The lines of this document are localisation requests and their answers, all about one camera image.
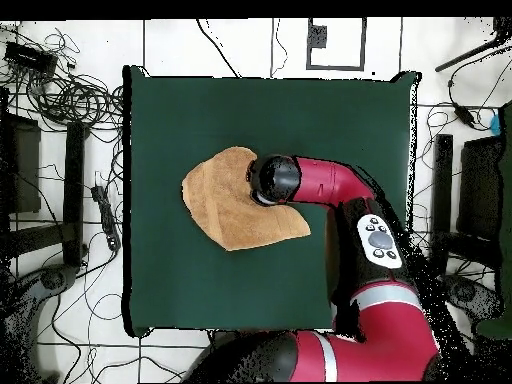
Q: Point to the black power strip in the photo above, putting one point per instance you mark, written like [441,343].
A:
[107,218]

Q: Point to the dark green table cloth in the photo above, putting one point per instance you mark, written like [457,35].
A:
[180,280]

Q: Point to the black electronics box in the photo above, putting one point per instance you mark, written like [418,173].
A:
[30,59]

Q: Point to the small blue object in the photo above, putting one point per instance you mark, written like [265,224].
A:
[496,124]

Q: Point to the grey pedestal leg round foot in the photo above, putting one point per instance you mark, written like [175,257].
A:
[472,296]
[52,278]

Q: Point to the black power adapter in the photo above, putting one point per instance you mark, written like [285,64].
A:
[464,114]

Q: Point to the tan terry cloth towel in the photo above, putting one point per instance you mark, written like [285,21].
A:
[224,200]

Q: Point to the grey square frame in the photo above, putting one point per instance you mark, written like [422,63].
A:
[336,67]

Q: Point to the black tripod rod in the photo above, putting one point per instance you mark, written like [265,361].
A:
[460,59]

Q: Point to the dark grey square tag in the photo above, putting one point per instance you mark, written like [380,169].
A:
[318,36]

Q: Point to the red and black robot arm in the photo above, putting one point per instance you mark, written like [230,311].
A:
[328,182]

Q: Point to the black metal stand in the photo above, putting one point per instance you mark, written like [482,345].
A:
[443,180]
[74,180]

